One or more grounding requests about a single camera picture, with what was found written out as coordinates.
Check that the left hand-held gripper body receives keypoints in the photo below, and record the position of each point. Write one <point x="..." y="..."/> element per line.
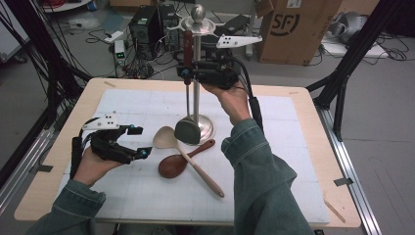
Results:
<point x="102" y="121"/>

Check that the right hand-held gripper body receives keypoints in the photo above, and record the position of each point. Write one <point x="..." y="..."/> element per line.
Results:
<point x="218" y="75"/>

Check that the metal utensil stand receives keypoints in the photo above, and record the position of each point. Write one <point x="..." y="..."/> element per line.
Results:
<point x="196" y="98"/>

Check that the beige spoon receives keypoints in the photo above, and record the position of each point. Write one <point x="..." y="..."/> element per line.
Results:
<point x="164" y="138"/>

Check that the dark brown wooden spoon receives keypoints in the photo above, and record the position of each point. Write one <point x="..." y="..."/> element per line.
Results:
<point x="171" y="166"/>

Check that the person's right hand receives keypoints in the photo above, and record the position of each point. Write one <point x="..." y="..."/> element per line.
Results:
<point x="233" y="104"/>

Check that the person's left hand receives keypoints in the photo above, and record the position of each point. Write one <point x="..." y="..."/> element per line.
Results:
<point x="91" y="169"/>

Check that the black stool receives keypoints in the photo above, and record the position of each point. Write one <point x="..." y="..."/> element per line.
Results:
<point x="208" y="40"/>

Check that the white stand leg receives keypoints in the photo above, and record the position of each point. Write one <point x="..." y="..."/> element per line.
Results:
<point x="250" y="52"/>

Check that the black flat case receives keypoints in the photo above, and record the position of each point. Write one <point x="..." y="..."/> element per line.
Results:
<point x="238" y="23"/>

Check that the black computer tower green label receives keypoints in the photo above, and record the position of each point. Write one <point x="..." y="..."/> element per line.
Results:
<point x="145" y="32"/>

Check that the white device green display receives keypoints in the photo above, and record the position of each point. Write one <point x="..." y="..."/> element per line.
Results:
<point x="119" y="52"/>

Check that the grey tape piece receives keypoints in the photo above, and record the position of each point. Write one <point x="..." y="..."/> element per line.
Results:
<point x="41" y="168"/>
<point x="343" y="181"/>

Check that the white power strip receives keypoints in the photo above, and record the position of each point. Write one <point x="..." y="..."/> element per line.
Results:
<point x="113" y="37"/>

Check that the white grid mat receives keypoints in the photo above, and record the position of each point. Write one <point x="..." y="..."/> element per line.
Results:
<point x="287" y="130"/>

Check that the large cardboard box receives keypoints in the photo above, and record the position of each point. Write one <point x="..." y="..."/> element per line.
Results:
<point x="310" y="39"/>

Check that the round white table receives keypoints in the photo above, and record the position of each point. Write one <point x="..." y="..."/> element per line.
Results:
<point x="65" y="5"/>

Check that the white cabinet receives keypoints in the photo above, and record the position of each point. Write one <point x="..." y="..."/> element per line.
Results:
<point x="11" y="36"/>

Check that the white board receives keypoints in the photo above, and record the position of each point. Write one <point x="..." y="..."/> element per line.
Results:
<point x="352" y="50"/>

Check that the silver rounded device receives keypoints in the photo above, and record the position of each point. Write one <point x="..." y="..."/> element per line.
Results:
<point x="349" y="26"/>

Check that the tan tape strip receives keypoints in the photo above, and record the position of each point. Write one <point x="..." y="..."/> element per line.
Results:
<point x="334" y="211"/>

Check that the aluminium rail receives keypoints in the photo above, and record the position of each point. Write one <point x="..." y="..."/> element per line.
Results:
<point x="352" y="169"/>
<point x="19" y="176"/>

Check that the black frame stand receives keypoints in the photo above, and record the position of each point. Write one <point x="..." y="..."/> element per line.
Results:
<point x="359" y="45"/>

